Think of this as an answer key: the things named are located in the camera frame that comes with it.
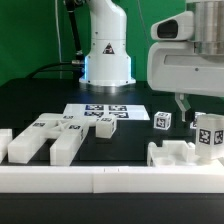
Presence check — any white tagged cube far right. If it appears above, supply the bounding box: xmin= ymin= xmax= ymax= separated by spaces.
xmin=190 ymin=112 xmax=206 ymax=129

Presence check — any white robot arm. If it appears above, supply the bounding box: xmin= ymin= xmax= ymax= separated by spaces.
xmin=64 ymin=0 xmax=224 ymax=121

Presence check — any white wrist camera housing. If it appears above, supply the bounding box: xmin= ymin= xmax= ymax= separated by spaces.
xmin=151 ymin=11 xmax=194 ymax=41

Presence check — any white chair back frame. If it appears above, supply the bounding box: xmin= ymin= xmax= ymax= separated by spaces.
xmin=8 ymin=114 xmax=89 ymax=166

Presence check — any white marker sheet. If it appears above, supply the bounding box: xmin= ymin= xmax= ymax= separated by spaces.
xmin=63 ymin=104 xmax=150 ymax=120

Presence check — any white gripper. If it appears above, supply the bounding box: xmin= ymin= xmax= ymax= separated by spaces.
xmin=147 ymin=42 xmax=224 ymax=122

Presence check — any white chair seat part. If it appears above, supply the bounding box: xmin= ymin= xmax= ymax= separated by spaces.
xmin=147 ymin=140 xmax=224 ymax=167

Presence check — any black cable on table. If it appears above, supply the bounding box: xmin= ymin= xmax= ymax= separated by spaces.
xmin=25 ymin=60 xmax=84 ymax=80

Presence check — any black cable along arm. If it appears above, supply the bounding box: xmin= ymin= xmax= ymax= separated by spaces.
xmin=63 ymin=0 xmax=84 ymax=61

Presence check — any white block left edge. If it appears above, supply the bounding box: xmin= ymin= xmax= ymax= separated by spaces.
xmin=0 ymin=129 xmax=12 ymax=163

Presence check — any white front rail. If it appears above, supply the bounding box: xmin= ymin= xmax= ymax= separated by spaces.
xmin=0 ymin=166 xmax=224 ymax=193

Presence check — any white thin cable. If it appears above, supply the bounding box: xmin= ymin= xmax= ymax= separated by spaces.
xmin=54 ymin=0 xmax=64 ymax=80

